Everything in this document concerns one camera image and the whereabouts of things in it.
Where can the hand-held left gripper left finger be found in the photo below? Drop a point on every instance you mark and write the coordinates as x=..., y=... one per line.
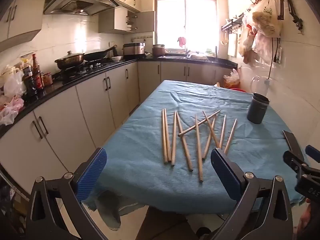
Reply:
x=92, y=171

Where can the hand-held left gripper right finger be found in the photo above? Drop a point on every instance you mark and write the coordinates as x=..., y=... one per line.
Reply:
x=226, y=173

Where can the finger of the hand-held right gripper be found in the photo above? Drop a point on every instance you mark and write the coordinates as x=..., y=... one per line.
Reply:
x=313, y=153
x=293, y=158

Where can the bunch of wooden chopsticks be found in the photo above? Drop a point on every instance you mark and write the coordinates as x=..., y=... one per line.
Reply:
x=198, y=150

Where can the dark perforated utensil holder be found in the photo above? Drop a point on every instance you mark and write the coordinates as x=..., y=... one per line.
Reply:
x=257, y=110

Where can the person's right hand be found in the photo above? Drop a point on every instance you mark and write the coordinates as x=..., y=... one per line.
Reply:
x=303, y=217

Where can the black smartphone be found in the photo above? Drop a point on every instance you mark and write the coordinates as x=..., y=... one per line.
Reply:
x=291, y=138

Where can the blue tablecloth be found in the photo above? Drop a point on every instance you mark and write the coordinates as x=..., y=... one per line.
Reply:
x=140, y=140

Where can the beige base cabinets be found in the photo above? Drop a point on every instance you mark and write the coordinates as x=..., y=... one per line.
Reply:
x=95, y=105

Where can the clear glass mug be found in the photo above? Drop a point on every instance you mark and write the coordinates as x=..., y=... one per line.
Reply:
x=260, y=85

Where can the red basin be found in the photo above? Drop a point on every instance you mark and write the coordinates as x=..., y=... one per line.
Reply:
x=238, y=90

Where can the black kitchen countertop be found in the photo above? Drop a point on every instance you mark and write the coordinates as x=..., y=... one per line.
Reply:
x=47, y=95

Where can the red chili jar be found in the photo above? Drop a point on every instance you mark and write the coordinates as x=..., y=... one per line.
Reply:
x=47, y=78

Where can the black gas stove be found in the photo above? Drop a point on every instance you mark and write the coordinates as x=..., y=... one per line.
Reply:
x=82, y=68

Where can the pink plastic bag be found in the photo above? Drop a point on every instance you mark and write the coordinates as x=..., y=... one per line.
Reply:
x=11, y=107

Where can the red label sauce bottle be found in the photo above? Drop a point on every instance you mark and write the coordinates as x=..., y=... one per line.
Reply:
x=38, y=76

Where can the dark sauce bottle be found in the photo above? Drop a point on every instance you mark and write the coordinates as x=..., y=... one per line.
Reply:
x=29, y=80

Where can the steel pot with glass lid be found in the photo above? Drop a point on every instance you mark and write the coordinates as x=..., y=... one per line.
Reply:
x=69, y=60

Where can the small white bowl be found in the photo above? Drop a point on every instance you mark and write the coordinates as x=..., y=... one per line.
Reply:
x=116, y=58

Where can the black wok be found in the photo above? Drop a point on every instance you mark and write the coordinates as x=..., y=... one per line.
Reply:
x=96, y=54

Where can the white hanging plastic bag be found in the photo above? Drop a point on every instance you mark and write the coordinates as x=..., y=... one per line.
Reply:
x=260, y=45

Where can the steel sink with faucet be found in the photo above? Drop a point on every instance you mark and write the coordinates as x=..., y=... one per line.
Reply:
x=185, y=55

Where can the white cutting board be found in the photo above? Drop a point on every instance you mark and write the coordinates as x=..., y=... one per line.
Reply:
x=232, y=45

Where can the silver rice cooker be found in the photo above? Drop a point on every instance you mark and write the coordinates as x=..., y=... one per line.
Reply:
x=133, y=48

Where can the wooden spatula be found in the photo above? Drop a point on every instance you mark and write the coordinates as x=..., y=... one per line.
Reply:
x=224, y=40

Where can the brown clay pot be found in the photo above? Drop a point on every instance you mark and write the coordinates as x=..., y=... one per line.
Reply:
x=158, y=50

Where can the pink cloth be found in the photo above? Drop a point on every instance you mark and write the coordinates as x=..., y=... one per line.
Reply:
x=182, y=41

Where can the printed bag of noodles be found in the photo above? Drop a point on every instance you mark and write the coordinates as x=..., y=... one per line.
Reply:
x=266, y=17

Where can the black hanging clamp tool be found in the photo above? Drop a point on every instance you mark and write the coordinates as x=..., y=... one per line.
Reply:
x=290, y=5

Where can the kitchen window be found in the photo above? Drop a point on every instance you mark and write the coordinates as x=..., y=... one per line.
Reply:
x=185, y=17

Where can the steel range hood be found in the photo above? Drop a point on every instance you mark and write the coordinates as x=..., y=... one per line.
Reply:
x=80, y=2

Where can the wall socket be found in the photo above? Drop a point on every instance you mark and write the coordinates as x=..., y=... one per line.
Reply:
x=278, y=55

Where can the metal wall rack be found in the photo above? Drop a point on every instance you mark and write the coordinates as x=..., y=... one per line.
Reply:
x=232, y=23

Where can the open wall cabinet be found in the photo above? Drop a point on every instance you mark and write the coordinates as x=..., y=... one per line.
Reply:
x=120, y=18

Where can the beige wall cabinets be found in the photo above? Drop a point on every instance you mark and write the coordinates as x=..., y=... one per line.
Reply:
x=25, y=15

